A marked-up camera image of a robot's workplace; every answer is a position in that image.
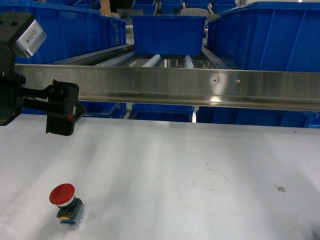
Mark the red emergency stop button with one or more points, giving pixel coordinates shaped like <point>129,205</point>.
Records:
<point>71,209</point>

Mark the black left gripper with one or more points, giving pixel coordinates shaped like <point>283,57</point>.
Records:
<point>60,101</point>

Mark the blue bin right shelf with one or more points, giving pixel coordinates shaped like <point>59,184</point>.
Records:
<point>268,36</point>

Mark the blue bin shelf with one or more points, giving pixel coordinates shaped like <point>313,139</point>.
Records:
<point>268,36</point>
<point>71,31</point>
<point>176,35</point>

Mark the stainless steel shelf rail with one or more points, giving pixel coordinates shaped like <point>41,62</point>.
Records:
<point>272,90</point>

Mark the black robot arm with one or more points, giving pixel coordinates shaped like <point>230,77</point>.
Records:
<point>12,26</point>

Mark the blue bin centre shelf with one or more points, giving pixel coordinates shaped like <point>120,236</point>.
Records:
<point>176,35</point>

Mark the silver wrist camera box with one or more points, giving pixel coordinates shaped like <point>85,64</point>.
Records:
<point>30,41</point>

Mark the blue bin left shelf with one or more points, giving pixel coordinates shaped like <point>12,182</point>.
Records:
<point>71,31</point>

